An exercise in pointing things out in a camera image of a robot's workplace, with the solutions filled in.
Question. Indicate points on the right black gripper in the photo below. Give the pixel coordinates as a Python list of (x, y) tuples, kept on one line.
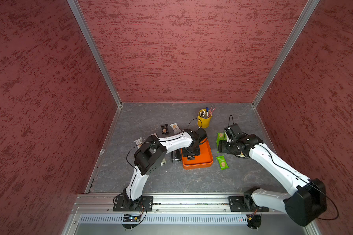
[(221, 148)]

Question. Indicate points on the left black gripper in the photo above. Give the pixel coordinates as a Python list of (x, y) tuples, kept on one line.
[(196, 152)]

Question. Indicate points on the orange plastic storage box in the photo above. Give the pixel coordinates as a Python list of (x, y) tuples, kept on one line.
[(202, 160)]

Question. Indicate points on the black cookie packet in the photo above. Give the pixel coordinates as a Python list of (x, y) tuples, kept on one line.
[(164, 129)]

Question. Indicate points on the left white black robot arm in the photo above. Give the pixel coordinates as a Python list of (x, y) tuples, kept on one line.
[(150, 155)]

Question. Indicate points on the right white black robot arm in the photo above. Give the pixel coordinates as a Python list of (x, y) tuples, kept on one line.
[(304, 200)]

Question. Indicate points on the black stapler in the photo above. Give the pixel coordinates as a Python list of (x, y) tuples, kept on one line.
[(176, 156)]

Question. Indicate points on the yellow pen holder bucket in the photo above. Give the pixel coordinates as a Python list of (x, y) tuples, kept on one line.
[(203, 122)]

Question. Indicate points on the pens in bucket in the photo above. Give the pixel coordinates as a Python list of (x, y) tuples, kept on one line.
[(207, 112)]

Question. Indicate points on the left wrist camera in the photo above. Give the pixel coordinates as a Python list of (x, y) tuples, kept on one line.
[(201, 135)]

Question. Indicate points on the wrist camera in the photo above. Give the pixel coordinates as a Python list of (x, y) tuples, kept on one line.
[(201, 135), (234, 133)]

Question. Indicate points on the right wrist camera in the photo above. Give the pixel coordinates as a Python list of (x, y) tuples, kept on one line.
[(234, 133)]

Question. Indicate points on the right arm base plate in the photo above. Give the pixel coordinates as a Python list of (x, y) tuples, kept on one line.
[(242, 204)]

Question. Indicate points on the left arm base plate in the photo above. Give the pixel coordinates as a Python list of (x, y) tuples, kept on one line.
[(144, 203)]

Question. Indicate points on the aluminium frame rail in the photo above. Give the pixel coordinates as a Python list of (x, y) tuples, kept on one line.
[(171, 203)]

